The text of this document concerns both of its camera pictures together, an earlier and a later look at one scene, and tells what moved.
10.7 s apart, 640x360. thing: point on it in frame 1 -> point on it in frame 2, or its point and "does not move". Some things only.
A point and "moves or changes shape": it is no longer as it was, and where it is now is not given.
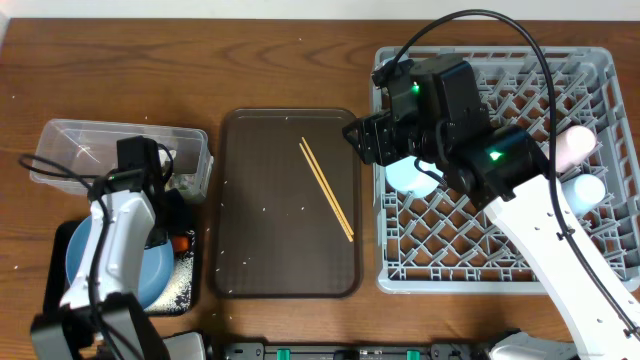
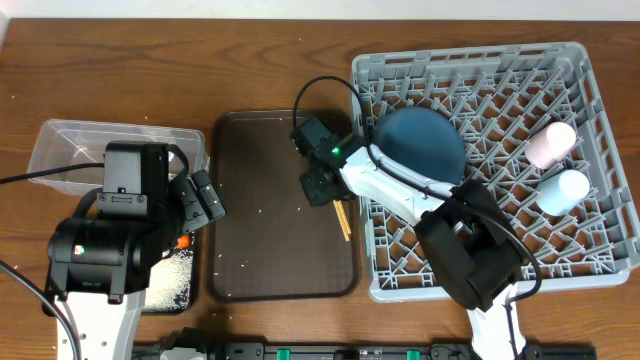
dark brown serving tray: [273, 232] does not move
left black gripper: [167, 207] -> [185, 220]
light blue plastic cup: [583, 192] moves or changes shape
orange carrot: [180, 243] does not move
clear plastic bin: [71, 153] does not move
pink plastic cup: [573, 145] moves or changes shape
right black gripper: [375, 146] -> [316, 195]
